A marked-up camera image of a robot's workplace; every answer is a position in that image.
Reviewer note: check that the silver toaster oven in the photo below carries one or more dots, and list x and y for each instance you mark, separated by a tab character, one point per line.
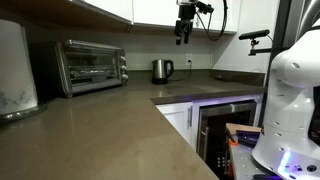
45	68

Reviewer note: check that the oven glass door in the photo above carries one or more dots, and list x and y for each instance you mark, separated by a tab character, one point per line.
86	66

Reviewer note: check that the white upper cabinets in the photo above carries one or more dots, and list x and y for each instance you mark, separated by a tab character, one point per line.
163	13

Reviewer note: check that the white lower cabinet door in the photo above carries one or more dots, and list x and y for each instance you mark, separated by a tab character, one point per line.
180	117

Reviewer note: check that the built-in beverage cooler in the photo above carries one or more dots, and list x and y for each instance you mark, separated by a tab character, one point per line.
211	138

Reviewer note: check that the white paper towel roll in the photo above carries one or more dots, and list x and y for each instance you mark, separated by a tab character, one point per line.
18	95

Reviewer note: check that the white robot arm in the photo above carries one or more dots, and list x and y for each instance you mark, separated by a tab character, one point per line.
284	147

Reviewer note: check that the white wall outlet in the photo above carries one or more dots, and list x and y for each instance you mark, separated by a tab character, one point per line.
189	59

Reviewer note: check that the metal robot base table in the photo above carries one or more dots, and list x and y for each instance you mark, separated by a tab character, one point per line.
241	165

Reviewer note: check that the black camera on stand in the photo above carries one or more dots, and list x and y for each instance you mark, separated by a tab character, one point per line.
252	36

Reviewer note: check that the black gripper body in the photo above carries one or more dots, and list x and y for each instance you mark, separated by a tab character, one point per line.
184	24

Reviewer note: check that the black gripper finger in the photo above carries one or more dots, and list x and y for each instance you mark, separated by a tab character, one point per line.
178	36
187	36

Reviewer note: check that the stainless steel electric kettle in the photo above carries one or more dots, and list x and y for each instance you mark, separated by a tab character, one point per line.
161	71

